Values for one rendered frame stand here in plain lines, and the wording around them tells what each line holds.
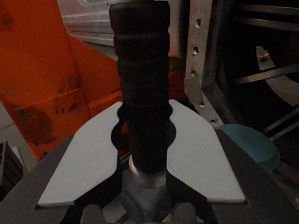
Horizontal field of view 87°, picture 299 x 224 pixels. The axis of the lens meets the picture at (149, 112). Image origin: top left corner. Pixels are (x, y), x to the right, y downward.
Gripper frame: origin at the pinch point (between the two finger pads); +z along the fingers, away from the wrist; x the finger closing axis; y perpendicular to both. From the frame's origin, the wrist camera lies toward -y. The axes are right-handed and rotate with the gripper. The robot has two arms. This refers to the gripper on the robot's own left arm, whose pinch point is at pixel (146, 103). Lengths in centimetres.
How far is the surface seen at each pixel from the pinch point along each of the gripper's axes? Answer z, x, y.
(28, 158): 72, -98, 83
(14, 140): 94, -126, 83
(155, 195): 17.4, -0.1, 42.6
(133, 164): -0.6, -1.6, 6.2
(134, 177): -1.3, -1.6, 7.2
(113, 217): 24, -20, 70
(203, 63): 19.2, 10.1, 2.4
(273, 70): 19.8, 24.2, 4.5
